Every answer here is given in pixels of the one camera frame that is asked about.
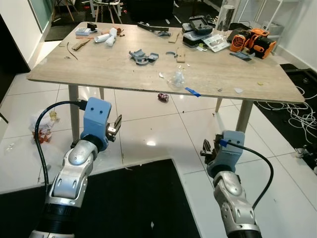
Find white plastic trash bag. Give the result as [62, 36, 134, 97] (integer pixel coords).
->
[29, 111, 61, 145]

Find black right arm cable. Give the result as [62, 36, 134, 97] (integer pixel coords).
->
[227, 141, 274, 210]

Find short wooden strip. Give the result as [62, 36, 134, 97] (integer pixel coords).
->
[176, 46, 186, 63]

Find light blue right wrist camera mount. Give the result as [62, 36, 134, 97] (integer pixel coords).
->
[207, 130, 245, 178]

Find blue tape strip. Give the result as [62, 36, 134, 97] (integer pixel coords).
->
[185, 87, 202, 97]

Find brown wooden offcut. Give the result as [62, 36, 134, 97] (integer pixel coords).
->
[72, 38, 92, 52]

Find white tangled cable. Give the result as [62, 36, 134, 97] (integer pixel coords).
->
[257, 83, 317, 145]

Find white printed package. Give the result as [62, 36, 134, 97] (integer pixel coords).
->
[202, 34, 231, 53]

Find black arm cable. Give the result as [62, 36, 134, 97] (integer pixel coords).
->
[33, 100, 89, 195]
[227, 141, 274, 210]

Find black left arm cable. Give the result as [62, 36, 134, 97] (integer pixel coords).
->
[33, 100, 89, 195]

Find orange and black power tool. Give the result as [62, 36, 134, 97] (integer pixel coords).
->
[229, 28, 277, 60]

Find light blue left wrist camera mount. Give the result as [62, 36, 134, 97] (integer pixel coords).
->
[80, 97, 112, 145]

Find black tool case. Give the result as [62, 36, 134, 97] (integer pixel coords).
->
[182, 16, 214, 46]

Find black floor rug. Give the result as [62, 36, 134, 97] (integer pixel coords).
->
[0, 158, 202, 238]

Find black cabinet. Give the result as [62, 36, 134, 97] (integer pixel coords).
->
[0, 15, 32, 90]

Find white rolled paper bundle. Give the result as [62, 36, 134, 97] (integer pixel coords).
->
[94, 28, 118, 47]

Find small pale blue box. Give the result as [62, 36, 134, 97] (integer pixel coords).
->
[75, 28, 95, 37]

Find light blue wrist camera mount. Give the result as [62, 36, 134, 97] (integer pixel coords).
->
[80, 97, 112, 145]
[207, 130, 245, 178]

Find clear plastic cylinder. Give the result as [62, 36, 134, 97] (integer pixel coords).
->
[217, 4, 242, 41]

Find long black tool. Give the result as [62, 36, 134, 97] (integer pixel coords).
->
[137, 22, 172, 37]

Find crumpled clear plastic wrapper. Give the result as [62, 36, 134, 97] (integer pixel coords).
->
[169, 69, 187, 88]

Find wooden legged chair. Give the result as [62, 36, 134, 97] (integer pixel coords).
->
[91, 0, 123, 24]

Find light wooden table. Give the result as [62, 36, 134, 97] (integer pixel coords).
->
[27, 21, 306, 144]

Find grey plastic parts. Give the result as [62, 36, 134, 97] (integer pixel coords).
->
[129, 49, 159, 65]

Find black floor mat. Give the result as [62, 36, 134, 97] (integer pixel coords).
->
[254, 63, 317, 172]

